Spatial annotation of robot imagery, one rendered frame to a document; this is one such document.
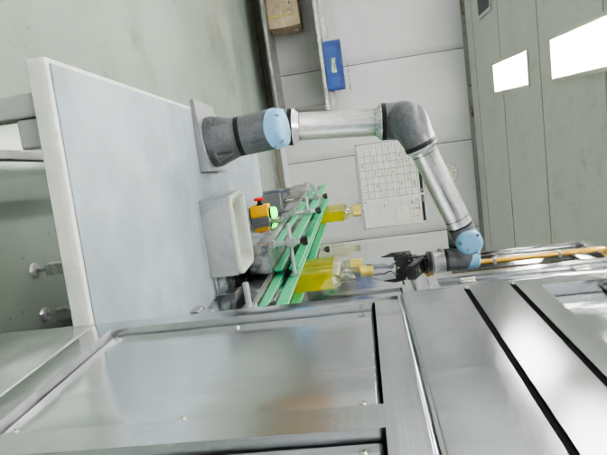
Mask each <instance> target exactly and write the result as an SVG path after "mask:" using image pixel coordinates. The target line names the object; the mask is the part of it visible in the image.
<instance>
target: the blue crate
mask: <svg viewBox="0 0 607 455"><path fill-rule="evenodd" d="M322 51H323V58H324V65H325V72H326V79H327V85H328V90H329V91H335V90H342V89H346V84H345V77H344V69H343V62H342V55H341V42H340V39H337V40H331V41H325V42H322Z"/></svg>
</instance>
